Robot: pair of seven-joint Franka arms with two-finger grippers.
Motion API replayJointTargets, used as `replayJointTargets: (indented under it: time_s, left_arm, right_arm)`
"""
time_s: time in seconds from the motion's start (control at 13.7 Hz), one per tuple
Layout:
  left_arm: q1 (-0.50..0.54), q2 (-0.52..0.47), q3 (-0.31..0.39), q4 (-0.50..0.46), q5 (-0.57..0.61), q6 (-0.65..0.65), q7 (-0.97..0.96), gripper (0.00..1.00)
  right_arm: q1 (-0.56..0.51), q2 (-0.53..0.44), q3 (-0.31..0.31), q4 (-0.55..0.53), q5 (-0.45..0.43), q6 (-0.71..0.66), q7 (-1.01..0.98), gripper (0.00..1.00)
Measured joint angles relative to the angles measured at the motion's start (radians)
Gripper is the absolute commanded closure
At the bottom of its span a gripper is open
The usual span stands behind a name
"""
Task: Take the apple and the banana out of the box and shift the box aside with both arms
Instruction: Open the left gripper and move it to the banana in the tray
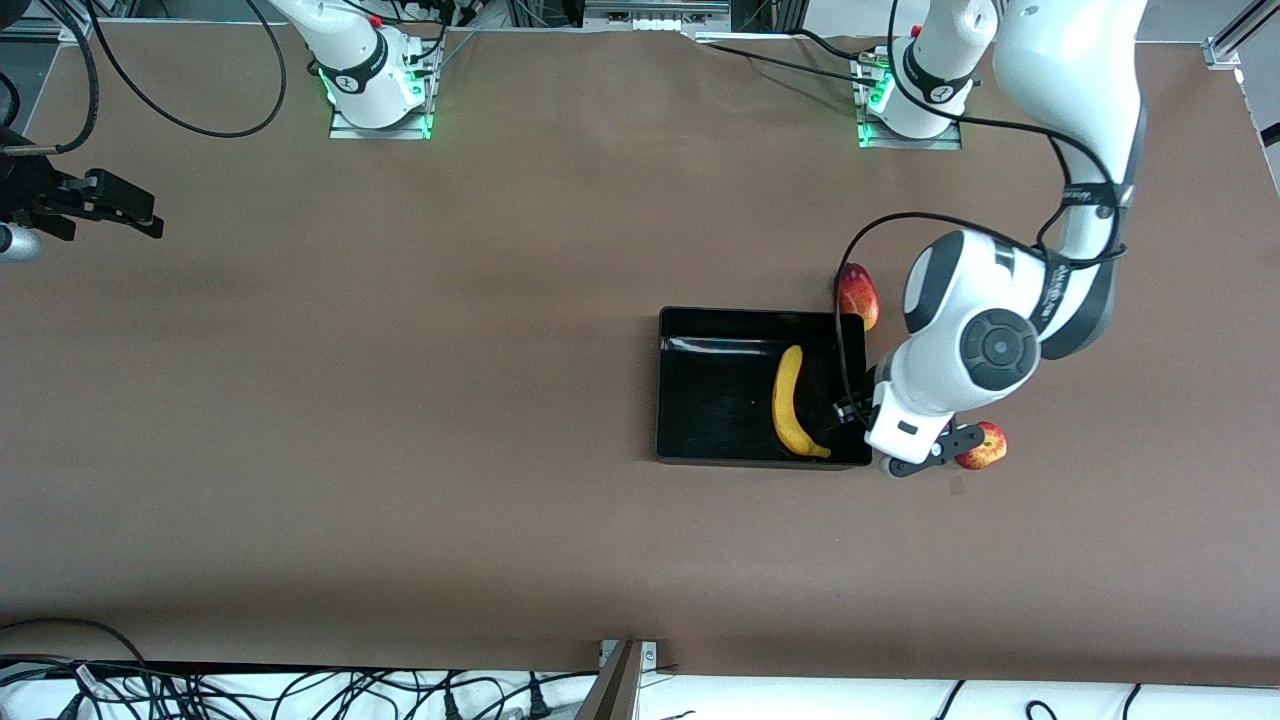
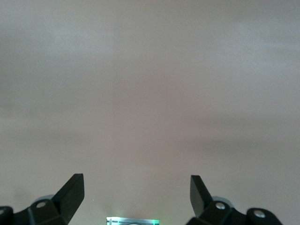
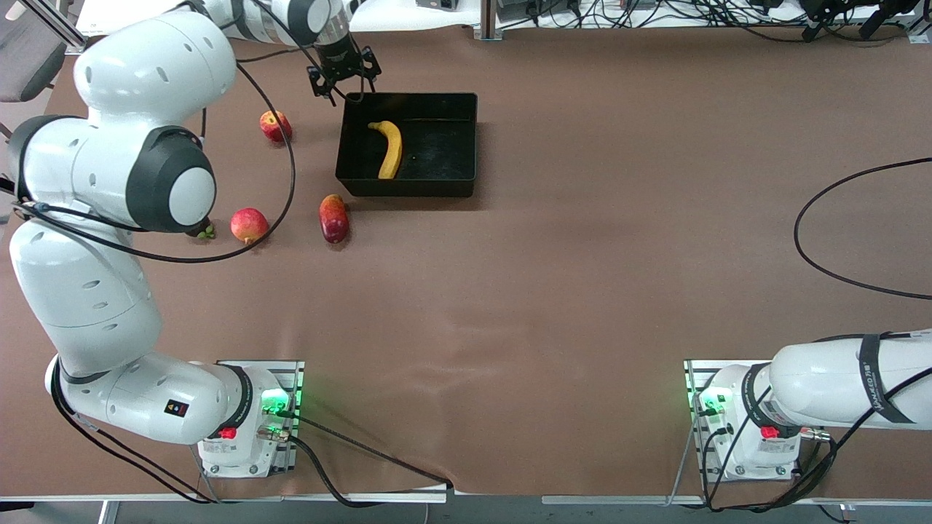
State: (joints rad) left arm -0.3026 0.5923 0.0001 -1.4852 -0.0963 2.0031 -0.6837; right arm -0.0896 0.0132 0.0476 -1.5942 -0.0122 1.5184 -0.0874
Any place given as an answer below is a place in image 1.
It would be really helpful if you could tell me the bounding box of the yellow banana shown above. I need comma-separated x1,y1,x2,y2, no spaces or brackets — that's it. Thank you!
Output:
772,345,833,461

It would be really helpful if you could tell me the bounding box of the black plastic box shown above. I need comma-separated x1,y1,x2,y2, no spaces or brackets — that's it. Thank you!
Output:
657,308,874,469

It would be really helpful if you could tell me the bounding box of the red yellow apple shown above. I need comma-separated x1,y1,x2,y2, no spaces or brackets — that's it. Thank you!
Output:
955,421,1008,471

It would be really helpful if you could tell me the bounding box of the red yellow mango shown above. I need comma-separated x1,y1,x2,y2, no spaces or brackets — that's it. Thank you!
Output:
836,263,881,332

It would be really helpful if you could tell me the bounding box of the brown table cover sheet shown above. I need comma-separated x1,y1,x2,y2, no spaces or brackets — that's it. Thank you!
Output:
0,22,1280,689

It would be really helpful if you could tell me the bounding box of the silver power strip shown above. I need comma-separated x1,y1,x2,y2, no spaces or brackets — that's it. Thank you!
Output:
583,0,733,36

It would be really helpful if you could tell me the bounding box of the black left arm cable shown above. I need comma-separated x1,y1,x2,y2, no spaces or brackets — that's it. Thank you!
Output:
835,0,1131,406

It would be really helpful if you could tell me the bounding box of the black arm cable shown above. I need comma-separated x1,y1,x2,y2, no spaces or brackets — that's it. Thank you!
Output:
0,0,291,156
835,0,1131,406

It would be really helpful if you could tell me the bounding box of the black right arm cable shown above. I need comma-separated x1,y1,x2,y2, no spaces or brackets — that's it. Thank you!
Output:
0,0,291,156

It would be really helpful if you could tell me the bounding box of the aluminium frame profile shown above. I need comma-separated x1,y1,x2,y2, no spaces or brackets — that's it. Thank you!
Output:
1203,0,1280,71
0,18,96,43

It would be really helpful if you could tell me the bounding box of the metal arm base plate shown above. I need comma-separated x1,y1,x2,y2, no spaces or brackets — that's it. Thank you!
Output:
328,40,441,141
856,50,964,151

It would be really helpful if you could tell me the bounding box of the metal camera mast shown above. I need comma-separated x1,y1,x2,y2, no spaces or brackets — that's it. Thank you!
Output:
575,640,643,720

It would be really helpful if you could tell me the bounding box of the black base supply cable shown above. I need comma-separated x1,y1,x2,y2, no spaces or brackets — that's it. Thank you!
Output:
697,40,883,89

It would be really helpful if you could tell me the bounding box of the black looped floor cable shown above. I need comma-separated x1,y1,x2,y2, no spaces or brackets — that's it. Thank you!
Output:
0,617,149,669

